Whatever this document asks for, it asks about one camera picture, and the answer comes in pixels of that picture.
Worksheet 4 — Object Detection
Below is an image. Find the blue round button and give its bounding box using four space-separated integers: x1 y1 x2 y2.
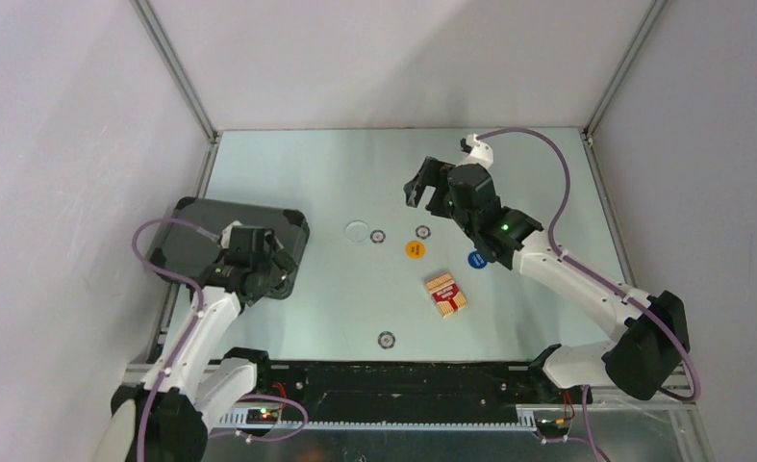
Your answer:
467 250 488 270

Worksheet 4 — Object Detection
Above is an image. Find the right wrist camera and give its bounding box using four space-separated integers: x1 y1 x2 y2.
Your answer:
458 134 493 169

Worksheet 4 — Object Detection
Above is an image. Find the poker chip middle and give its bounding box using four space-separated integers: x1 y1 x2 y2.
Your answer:
415 225 432 240

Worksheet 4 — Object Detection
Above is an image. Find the orange round button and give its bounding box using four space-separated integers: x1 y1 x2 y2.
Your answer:
405 240 426 260

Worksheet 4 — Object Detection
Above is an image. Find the poker chip front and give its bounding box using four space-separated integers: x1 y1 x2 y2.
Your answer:
377 331 396 349

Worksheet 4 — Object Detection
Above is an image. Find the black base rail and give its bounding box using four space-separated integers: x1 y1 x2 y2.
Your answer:
254 361 585 424

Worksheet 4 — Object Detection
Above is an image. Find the red playing card box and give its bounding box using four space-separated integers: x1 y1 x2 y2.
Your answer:
424 272 468 318

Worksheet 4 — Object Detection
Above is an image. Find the poker chip near disc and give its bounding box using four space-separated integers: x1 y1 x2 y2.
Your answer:
369 229 386 244

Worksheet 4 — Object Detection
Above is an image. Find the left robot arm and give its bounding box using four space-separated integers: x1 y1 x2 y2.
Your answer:
93 219 297 461

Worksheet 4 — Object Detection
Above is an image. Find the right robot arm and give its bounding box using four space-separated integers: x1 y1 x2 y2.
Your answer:
403 157 690 402

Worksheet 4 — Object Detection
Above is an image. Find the clear round disc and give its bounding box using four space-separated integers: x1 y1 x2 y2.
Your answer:
343 220 370 243

